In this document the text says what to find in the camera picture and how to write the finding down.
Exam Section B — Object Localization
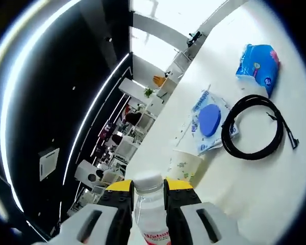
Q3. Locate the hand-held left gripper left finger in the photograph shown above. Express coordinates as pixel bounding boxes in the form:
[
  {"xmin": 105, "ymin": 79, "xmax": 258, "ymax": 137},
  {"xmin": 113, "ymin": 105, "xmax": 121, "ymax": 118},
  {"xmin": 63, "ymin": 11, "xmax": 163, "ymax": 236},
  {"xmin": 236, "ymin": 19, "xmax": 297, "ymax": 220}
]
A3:
[{"xmin": 55, "ymin": 179, "xmax": 135, "ymax": 245}]

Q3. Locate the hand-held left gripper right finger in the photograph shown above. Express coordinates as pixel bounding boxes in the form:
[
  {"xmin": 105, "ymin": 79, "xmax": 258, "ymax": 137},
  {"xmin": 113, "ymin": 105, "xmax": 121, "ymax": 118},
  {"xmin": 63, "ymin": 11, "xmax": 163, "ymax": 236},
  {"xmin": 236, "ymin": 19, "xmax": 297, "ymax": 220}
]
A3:
[{"xmin": 163, "ymin": 178, "xmax": 239, "ymax": 245}]

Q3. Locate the clear water bottle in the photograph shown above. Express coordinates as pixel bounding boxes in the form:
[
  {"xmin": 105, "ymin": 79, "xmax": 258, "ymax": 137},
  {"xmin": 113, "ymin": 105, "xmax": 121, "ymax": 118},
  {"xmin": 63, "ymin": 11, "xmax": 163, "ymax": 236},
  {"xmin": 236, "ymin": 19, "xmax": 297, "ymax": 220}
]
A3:
[{"xmin": 132, "ymin": 171, "xmax": 169, "ymax": 245}]

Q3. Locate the white paper cup green print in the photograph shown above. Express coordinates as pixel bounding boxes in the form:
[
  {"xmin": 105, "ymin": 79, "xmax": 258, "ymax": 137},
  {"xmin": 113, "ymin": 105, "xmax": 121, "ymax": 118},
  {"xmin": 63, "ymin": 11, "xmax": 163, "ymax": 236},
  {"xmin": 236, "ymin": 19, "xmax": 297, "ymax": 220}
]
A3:
[{"xmin": 168, "ymin": 149, "xmax": 205, "ymax": 187}]

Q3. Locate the black cable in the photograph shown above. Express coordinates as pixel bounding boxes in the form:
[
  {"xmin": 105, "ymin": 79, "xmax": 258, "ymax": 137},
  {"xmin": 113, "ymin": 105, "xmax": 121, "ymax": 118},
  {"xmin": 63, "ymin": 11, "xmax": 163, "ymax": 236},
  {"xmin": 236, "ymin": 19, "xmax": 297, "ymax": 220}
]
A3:
[{"xmin": 221, "ymin": 94, "xmax": 300, "ymax": 161}]

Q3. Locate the wet wipes pack blue lid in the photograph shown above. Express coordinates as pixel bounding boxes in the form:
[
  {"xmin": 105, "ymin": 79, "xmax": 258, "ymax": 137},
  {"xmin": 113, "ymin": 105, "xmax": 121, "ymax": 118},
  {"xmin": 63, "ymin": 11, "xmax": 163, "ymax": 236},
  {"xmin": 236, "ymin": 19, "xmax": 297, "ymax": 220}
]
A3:
[{"xmin": 190, "ymin": 86, "xmax": 240, "ymax": 156}]

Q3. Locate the blue tissue pack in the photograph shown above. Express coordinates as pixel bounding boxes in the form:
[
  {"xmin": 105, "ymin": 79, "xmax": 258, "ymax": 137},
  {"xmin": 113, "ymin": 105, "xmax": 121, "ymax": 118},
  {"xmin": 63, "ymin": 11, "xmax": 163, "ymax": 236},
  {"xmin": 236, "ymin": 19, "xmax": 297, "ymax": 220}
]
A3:
[{"xmin": 235, "ymin": 43, "xmax": 282, "ymax": 99}]

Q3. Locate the ceiling air vent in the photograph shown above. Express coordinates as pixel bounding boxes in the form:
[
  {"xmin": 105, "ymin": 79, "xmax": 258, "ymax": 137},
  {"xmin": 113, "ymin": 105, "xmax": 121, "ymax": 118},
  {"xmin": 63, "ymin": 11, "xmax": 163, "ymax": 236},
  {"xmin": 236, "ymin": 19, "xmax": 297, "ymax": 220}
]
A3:
[{"xmin": 38, "ymin": 147, "xmax": 60, "ymax": 182}]

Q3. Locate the hanging screen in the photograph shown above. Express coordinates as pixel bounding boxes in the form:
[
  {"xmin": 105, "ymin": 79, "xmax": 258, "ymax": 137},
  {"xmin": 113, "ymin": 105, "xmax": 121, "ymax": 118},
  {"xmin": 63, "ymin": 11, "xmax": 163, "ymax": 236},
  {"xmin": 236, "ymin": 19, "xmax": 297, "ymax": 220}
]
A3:
[{"xmin": 99, "ymin": 122, "xmax": 113, "ymax": 141}]

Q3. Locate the long ceiling light strip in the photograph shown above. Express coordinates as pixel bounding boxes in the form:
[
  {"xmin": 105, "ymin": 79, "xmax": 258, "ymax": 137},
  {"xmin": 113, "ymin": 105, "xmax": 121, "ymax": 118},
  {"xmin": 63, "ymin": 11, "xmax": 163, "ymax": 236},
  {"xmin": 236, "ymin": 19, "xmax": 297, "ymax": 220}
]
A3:
[
  {"xmin": 62, "ymin": 52, "xmax": 130, "ymax": 186},
  {"xmin": 0, "ymin": 0, "xmax": 76, "ymax": 214}
]

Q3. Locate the orange bag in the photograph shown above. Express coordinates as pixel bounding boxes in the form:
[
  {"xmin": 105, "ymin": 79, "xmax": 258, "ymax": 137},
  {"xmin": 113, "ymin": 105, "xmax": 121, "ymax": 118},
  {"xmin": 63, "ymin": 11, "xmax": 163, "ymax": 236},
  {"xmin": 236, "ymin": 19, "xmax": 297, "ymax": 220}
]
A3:
[{"xmin": 152, "ymin": 75, "xmax": 167, "ymax": 87}]

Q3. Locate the dark item on windowsill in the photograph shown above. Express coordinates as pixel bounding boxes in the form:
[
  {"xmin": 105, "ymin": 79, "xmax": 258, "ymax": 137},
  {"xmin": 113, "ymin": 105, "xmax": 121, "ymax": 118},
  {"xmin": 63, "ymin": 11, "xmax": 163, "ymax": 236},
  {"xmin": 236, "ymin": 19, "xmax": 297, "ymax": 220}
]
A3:
[{"xmin": 187, "ymin": 31, "xmax": 202, "ymax": 46}]

